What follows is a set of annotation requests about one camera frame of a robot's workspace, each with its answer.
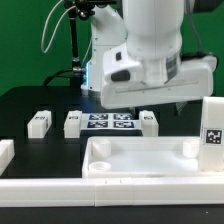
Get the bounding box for fiducial marker sheet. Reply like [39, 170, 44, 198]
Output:
[81, 113, 141, 130]

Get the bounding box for black cable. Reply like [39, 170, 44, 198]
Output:
[41, 68, 75, 88]

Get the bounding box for white cable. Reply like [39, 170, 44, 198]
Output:
[40, 0, 77, 55]

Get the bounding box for black camera stand pole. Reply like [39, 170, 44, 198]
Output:
[63, 0, 116, 88]

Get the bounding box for white left fence block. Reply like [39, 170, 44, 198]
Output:
[0, 140, 15, 176]

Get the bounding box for white desk top tray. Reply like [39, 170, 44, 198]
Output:
[82, 136, 224, 178]

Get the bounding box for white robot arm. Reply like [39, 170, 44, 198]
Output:
[83, 0, 224, 109]

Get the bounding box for white front fence bar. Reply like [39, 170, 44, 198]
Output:
[0, 177, 224, 207]

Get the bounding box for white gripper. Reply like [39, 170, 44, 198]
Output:
[100, 43, 214, 116]

